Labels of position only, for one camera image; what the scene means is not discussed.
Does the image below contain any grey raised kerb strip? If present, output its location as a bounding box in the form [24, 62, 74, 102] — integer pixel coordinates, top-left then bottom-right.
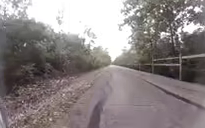
[121, 65, 205, 113]

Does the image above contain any row of leafy trees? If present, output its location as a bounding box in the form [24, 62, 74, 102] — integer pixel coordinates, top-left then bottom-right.
[112, 0, 205, 85]

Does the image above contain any leaf-strewn grass verge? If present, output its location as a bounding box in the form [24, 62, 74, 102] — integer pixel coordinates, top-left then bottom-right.
[3, 68, 105, 128]

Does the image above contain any grey asphalt path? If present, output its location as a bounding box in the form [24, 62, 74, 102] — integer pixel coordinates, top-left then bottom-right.
[65, 64, 205, 128]

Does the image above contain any thicket of green bushes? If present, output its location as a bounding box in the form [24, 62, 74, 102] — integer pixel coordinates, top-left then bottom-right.
[0, 9, 113, 96]

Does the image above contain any pale wooden railing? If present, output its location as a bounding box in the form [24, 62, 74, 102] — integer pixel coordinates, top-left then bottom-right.
[122, 52, 205, 85]

